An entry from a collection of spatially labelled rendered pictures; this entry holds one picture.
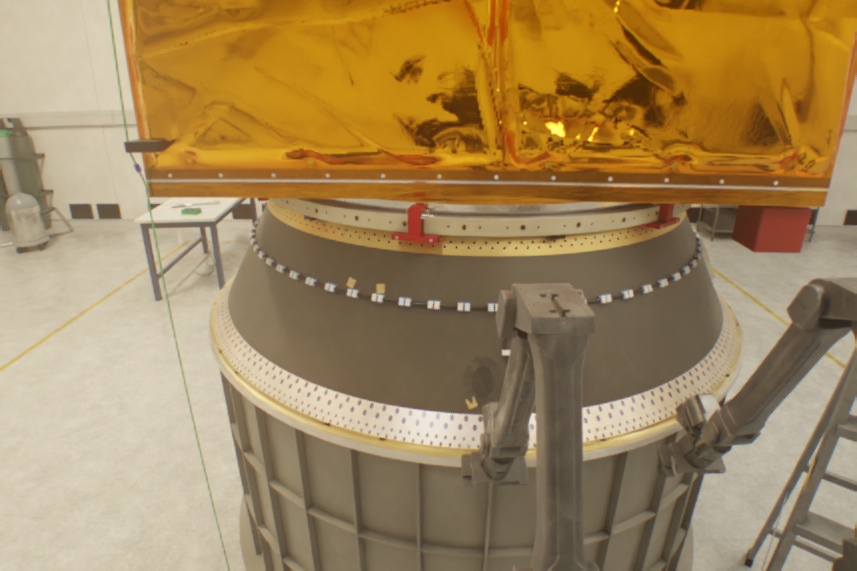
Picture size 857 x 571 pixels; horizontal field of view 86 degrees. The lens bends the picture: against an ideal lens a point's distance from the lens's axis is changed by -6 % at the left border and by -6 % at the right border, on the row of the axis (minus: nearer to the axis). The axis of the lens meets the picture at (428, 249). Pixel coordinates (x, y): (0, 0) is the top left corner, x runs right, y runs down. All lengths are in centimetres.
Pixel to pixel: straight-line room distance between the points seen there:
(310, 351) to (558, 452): 101
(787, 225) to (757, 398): 80
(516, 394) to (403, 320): 62
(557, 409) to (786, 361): 47
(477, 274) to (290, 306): 60
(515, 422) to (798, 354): 46
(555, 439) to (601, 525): 113
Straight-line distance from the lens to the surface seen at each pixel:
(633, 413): 149
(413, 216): 128
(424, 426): 135
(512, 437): 91
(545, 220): 133
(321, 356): 147
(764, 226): 168
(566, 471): 62
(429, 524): 158
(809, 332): 91
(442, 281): 133
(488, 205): 132
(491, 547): 164
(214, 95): 142
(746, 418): 107
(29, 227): 790
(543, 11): 133
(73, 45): 850
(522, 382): 77
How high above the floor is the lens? 207
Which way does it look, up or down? 20 degrees down
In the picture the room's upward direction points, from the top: straight up
